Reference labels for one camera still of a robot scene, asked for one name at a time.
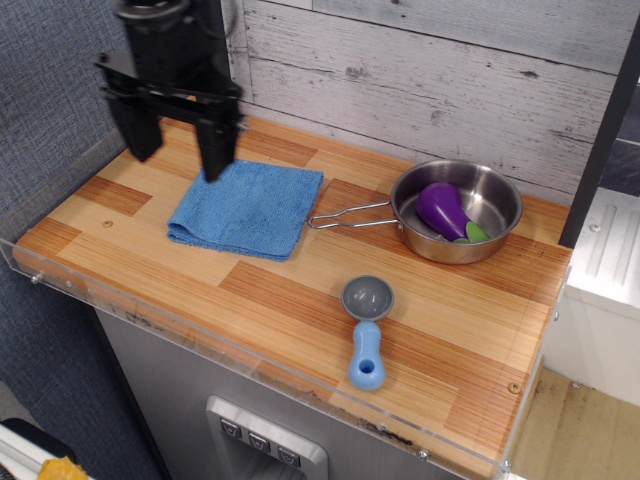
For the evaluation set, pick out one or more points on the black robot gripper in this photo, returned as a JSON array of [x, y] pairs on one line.
[[175, 67]]

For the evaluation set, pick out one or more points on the clear acrylic table guard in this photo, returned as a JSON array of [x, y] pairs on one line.
[[459, 345]]

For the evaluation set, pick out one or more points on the silver dispenser panel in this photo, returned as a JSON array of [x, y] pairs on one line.
[[251, 447]]

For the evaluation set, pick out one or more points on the blue grey ice cream scoop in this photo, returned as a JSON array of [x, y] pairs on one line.
[[367, 299]]

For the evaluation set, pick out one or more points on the purple toy eggplant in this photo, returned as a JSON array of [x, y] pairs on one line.
[[439, 205]]

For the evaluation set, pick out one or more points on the blue cloth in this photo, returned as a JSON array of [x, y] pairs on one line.
[[254, 209]]

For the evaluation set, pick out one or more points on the stainless steel pan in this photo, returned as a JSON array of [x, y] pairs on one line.
[[489, 198]]

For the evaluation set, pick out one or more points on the black vertical post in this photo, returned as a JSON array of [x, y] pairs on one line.
[[610, 125]]

